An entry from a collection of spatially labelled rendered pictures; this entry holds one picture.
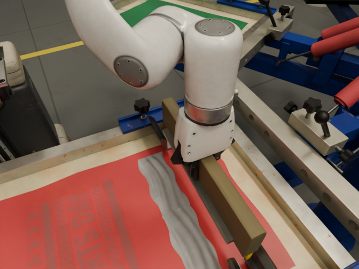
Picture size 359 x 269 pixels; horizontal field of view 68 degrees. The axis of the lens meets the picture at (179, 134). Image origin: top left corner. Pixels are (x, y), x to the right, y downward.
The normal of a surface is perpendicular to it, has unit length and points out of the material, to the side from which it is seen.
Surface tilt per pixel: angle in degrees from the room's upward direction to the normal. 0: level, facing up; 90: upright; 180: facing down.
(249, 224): 1
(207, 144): 93
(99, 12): 62
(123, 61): 86
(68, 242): 0
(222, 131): 91
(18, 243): 0
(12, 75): 90
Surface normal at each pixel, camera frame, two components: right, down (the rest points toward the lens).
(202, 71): -0.40, 0.67
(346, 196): -0.02, -0.69
